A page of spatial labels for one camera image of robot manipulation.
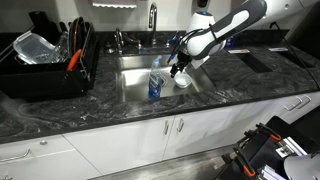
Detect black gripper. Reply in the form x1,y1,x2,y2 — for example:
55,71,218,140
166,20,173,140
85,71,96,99
169,49,194,79

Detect white ceramic bowl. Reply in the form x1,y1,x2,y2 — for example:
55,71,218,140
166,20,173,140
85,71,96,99
173,72,193,90

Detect clear bottle blue dish soap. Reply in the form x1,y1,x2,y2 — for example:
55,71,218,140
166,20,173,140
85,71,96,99
148,54,164,100

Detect stainless steel sink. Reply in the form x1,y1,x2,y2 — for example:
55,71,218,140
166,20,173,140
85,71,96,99
115,53,216,104

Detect clear bottle dark blue liquid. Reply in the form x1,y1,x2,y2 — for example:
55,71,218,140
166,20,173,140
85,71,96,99
225,35,237,50

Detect chrome faucet lever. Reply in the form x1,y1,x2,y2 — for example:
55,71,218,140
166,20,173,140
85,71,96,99
124,33,143,50

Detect tall chrome faucet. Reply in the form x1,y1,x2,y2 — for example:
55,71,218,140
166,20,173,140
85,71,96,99
148,2,159,48

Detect small chrome faucet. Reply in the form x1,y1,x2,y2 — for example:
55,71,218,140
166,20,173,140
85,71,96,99
113,27,125,54

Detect steel paper towel dispenser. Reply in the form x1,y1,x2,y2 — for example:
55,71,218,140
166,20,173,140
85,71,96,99
92,0,138,10

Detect white lower cabinets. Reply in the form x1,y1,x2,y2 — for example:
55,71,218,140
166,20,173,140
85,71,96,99
0,89,320,180

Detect dark round plate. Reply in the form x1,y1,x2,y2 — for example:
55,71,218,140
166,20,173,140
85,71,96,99
68,16,88,56

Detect clear drinking glass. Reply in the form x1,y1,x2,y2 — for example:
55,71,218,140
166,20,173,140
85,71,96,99
56,31,71,59

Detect black cart with orange clamps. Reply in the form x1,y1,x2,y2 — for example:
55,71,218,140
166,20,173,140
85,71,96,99
214,115,320,180

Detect black dish rack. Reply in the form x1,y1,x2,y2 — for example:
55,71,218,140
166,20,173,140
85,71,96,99
0,16,101,99

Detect clear plastic container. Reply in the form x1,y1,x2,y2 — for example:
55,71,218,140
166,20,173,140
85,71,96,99
13,31,66,65

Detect grey rounded cover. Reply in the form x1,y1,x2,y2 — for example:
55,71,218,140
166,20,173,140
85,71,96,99
283,151,320,180

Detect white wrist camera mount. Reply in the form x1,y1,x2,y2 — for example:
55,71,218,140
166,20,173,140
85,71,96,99
190,53,212,70

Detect steel cabinet door handle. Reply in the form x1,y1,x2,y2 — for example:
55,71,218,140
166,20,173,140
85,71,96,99
176,117,185,133
162,119,170,136
283,95,304,112
295,94,313,110

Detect black wall soap dispenser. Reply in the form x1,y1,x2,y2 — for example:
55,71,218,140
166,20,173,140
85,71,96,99
196,0,209,9

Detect orange handled utensil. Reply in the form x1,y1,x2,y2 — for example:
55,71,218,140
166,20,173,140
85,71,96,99
65,48,83,72

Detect black power cable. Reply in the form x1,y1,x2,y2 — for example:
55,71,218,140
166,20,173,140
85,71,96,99
269,21,320,90

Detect steel drawer handle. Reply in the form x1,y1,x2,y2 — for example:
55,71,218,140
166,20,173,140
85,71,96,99
0,148,32,164

